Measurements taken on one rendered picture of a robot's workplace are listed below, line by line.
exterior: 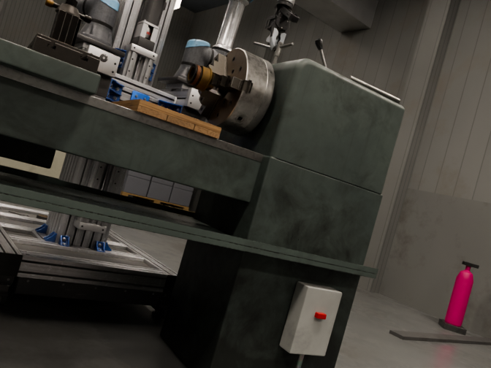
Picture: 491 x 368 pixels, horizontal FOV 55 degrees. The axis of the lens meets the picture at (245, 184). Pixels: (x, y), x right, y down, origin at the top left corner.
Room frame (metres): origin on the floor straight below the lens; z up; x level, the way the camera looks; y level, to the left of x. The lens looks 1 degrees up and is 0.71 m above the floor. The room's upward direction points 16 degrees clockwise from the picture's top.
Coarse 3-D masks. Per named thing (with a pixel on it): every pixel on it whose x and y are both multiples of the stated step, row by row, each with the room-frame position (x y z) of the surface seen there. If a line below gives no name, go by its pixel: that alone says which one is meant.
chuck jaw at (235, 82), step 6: (216, 78) 1.73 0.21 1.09; (222, 78) 1.70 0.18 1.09; (228, 78) 1.71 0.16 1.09; (234, 78) 1.68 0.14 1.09; (210, 84) 1.74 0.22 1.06; (216, 84) 1.73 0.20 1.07; (222, 84) 1.71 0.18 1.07; (228, 84) 1.70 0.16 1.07; (234, 84) 1.68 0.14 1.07; (240, 84) 1.69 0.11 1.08; (246, 84) 1.69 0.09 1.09; (228, 90) 1.75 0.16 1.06; (234, 90) 1.72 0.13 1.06; (240, 90) 1.69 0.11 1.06; (246, 90) 1.69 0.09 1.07
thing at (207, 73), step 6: (192, 66) 1.74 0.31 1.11; (198, 66) 1.72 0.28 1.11; (204, 66) 1.74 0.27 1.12; (192, 72) 1.77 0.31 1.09; (198, 72) 1.71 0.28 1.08; (204, 72) 1.72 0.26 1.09; (210, 72) 1.74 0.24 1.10; (186, 78) 1.77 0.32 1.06; (192, 78) 1.72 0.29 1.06; (198, 78) 1.72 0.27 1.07; (204, 78) 1.72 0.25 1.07; (210, 78) 1.73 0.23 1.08; (192, 84) 1.74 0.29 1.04; (198, 84) 1.73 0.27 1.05; (204, 84) 1.74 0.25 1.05; (204, 90) 1.75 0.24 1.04
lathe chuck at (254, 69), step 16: (240, 48) 1.78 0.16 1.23; (240, 64) 1.74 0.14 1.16; (256, 64) 1.73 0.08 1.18; (256, 80) 1.70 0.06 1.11; (240, 96) 1.68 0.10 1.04; (256, 96) 1.71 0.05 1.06; (224, 112) 1.76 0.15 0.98; (240, 112) 1.72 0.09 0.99; (224, 128) 1.80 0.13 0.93; (240, 128) 1.79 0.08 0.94
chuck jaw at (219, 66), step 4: (216, 56) 1.84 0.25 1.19; (220, 56) 1.83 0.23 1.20; (224, 56) 1.85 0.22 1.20; (216, 60) 1.84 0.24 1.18; (220, 60) 1.83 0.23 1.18; (224, 60) 1.84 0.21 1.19; (212, 64) 1.81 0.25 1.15; (216, 64) 1.81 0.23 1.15; (220, 64) 1.82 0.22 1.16; (224, 64) 1.83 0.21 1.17; (212, 68) 1.79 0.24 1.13; (216, 68) 1.80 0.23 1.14; (220, 68) 1.81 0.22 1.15; (224, 68) 1.82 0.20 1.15; (216, 72) 1.79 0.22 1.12; (220, 72) 1.80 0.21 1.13; (224, 72) 1.82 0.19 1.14
